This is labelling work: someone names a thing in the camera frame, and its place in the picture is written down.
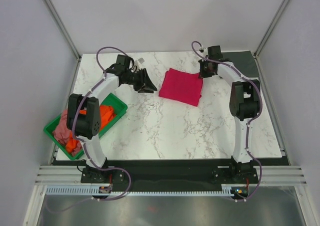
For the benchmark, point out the aluminium rail profile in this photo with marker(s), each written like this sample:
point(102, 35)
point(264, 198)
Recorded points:
point(58, 175)

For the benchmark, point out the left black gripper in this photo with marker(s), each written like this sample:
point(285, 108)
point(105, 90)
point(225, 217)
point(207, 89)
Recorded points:
point(144, 80)

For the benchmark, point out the white slotted cable duct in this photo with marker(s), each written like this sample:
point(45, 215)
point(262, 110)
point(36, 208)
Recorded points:
point(95, 190)

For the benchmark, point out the dusty pink t-shirt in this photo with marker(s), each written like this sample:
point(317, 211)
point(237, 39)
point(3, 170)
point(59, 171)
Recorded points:
point(64, 136)

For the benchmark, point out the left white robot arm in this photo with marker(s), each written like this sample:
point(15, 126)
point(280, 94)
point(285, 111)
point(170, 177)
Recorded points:
point(83, 111)

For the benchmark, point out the right aluminium frame post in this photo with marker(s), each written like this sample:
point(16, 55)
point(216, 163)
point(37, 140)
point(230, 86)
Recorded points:
point(274, 22)

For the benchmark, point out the dark grey folded cloth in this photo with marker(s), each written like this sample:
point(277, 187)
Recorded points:
point(243, 62)

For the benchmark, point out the left aluminium frame post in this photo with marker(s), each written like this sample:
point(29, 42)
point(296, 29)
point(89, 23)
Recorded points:
point(61, 27)

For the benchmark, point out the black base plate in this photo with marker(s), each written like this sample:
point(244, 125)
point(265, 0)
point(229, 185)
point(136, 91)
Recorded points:
point(168, 174)

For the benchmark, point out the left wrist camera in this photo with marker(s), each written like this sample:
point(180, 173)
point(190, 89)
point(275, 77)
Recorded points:
point(139, 63)

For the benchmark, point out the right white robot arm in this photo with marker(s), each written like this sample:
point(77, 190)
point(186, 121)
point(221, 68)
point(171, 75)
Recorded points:
point(245, 102)

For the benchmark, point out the magenta t-shirt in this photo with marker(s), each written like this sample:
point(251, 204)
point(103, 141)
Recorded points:
point(182, 86)

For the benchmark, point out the aluminium frame post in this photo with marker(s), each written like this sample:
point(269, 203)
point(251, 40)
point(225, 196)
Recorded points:
point(274, 22)
point(61, 27)

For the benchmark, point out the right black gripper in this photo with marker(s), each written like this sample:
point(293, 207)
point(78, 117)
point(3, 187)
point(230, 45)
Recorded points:
point(203, 74)

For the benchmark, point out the orange t-shirt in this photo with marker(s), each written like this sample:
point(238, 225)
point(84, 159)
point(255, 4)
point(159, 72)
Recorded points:
point(107, 114)

